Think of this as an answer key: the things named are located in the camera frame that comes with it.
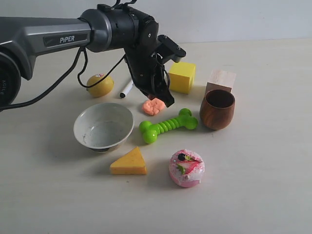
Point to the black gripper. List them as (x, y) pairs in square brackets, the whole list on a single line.
[(148, 75)]

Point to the white ceramic bowl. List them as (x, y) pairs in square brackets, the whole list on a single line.
[(103, 127)]

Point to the orange putty lump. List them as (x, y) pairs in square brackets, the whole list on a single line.
[(153, 107)]

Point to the yellow foam cube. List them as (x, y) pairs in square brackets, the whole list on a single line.
[(182, 75)]

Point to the pink toy cake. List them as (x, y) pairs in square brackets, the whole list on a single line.
[(186, 168)]

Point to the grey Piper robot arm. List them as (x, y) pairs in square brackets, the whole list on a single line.
[(105, 28)]

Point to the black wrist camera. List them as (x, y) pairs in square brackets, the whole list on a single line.
[(167, 50)]

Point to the green bone dog toy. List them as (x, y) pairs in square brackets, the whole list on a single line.
[(151, 131)]

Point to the yellow lemon with sticker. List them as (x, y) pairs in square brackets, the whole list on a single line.
[(101, 89)]

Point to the black and white marker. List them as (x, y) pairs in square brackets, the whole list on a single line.
[(125, 91)]

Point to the yellow cheese wedge sponge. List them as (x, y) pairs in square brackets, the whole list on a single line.
[(132, 163)]

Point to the light wooden block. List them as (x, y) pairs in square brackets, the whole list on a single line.
[(220, 80)]

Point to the dark wooden cup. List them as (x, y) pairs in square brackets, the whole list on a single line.
[(217, 109)]

